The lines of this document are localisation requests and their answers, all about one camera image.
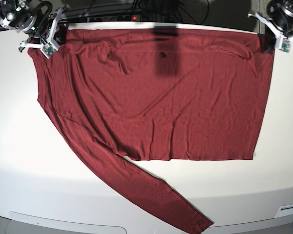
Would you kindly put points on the black power strip red light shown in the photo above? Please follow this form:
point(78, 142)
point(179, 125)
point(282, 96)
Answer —
point(118, 18)

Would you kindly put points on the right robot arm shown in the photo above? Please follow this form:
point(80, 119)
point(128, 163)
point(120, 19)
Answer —
point(19, 15)

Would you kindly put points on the white label plate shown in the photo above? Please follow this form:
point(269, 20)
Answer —
point(285, 211)

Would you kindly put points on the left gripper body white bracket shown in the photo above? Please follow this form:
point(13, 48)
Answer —
point(284, 41)

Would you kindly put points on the dark red long-sleeve shirt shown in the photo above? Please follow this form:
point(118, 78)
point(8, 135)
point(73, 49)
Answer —
point(121, 96)

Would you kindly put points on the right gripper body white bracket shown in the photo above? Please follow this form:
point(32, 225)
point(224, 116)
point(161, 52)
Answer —
point(42, 32)

